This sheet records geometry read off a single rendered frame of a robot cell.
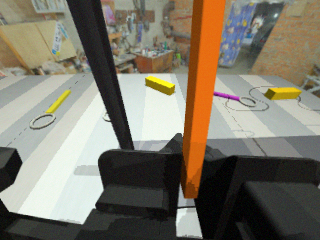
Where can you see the orange rectangular bar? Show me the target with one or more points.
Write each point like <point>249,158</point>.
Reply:
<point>206,30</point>

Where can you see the yellow rectangular block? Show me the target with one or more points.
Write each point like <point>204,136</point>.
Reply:
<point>160,85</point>
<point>282,93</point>

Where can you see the white loop with purple handle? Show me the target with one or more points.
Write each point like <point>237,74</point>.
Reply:
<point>234,98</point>

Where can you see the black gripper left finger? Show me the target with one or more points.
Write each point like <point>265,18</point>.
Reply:
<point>155,169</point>

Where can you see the white loop with yellow handle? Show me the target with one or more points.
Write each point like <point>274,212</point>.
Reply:
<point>50,111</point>

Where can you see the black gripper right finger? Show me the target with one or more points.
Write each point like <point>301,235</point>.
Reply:
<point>222,177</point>

